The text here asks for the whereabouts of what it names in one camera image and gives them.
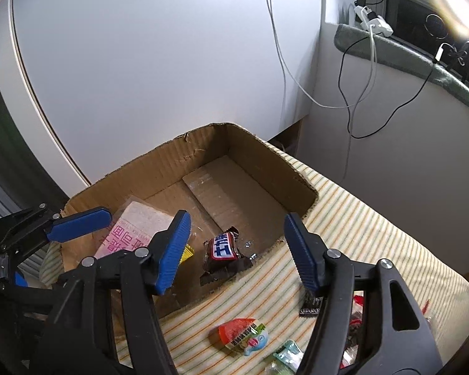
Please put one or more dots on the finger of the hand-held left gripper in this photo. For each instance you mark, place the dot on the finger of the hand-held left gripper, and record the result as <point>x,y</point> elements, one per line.
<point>82,222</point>
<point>20,280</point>

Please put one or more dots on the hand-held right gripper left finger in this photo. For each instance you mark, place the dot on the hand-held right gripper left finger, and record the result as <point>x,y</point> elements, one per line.
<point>174,250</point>

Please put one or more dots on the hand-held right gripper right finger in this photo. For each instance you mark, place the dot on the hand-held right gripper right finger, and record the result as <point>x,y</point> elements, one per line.
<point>301,250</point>

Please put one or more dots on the pink snack packet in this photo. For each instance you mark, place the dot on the pink snack packet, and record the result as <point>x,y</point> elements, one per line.
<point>136,222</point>

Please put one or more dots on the brown chocolate bar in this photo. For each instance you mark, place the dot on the brown chocolate bar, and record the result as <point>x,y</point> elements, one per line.
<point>222,258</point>

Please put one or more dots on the small black snack packet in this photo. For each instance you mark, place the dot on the small black snack packet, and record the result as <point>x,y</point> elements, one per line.
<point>310,309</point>

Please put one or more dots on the brown cardboard box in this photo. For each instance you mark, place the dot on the brown cardboard box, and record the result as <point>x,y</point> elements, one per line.
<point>234,187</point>

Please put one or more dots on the green snack packet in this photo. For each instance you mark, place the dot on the green snack packet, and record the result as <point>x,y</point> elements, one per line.
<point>287,359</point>

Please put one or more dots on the small yellow snack packet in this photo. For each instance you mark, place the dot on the small yellow snack packet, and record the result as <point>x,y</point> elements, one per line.
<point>186,254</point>

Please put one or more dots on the white cabinet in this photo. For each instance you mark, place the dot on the white cabinet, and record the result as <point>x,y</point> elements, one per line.
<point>160,66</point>

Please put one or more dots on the grey-green sill cushion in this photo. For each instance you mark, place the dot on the grey-green sill cushion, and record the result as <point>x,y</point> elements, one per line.
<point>414,58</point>

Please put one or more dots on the white charger plug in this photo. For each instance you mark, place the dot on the white charger plug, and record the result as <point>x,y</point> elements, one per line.
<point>439,54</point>

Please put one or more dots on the white power strip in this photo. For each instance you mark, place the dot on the white power strip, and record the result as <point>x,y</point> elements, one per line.
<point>379,23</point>

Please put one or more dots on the window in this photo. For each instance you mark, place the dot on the window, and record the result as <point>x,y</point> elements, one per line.
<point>406,11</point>

